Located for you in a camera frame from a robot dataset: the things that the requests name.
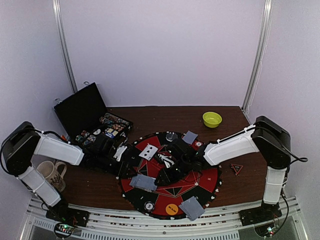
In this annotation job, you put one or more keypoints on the middle row poker chips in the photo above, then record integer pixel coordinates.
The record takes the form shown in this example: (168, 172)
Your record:
(85, 138)

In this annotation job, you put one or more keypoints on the black poker chip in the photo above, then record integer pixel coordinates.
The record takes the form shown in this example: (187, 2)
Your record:
(149, 206)

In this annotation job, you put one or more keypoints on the right aluminium corner post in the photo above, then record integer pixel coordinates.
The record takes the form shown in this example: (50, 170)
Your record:
(257, 64)

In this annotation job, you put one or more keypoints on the orange big blind button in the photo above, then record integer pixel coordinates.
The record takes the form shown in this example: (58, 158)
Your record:
(172, 209)

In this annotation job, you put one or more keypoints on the grey playing card deck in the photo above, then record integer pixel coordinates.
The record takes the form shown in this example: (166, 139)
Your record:
(143, 182)

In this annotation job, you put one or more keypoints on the three of spades card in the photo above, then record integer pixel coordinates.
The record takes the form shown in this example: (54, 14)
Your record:
(148, 152)

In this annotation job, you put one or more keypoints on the white dealer button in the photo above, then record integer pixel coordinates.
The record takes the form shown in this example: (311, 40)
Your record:
(97, 132)

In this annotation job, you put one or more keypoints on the blue texas holdem card box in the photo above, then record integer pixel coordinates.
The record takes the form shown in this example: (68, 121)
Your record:
(110, 133)

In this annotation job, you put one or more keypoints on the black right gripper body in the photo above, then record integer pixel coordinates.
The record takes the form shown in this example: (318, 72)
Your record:
(171, 172)

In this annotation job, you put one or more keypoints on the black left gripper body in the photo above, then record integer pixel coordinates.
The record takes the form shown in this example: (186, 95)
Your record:
(102, 164)

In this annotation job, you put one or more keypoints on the red five poker chip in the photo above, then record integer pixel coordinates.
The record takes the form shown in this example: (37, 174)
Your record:
(198, 144)

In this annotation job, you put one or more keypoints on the white ceramic mug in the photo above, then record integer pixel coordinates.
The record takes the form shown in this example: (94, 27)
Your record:
(54, 173)

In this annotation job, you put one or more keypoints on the aluminium corner post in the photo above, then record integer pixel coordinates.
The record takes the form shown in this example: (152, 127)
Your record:
(65, 53)
(257, 64)

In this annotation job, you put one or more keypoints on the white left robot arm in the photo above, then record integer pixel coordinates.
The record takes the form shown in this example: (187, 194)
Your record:
(89, 189)

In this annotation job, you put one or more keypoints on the green plastic bowl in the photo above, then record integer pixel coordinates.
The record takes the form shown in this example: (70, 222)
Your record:
(211, 119)

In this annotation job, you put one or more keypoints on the dealt blue-backed playing cards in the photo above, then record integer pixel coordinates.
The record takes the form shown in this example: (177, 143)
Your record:
(192, 208)

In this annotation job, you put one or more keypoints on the round red black poker mat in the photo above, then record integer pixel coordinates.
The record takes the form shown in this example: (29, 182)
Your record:
(203, 185)

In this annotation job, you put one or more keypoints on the top row poker chips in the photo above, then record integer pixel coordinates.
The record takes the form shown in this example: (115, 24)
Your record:
(115, 122)

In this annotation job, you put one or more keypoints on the row poker chips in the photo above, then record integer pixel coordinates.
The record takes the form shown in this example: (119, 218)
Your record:
(115, 122)
(85, 138)

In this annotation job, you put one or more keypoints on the red black triangle token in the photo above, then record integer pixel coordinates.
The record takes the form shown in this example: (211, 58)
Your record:
(236, 168)

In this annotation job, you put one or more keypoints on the black poker chip case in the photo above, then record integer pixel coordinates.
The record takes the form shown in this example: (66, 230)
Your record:
(82, 111)

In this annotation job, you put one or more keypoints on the left aluminium corner post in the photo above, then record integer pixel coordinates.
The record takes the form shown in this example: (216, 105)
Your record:
(65, 53)

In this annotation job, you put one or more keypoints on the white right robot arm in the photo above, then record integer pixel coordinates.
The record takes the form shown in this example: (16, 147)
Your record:
(264, 136)

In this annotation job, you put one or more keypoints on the aluminium front rail frame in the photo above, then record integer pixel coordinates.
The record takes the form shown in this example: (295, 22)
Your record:
(217, 223)

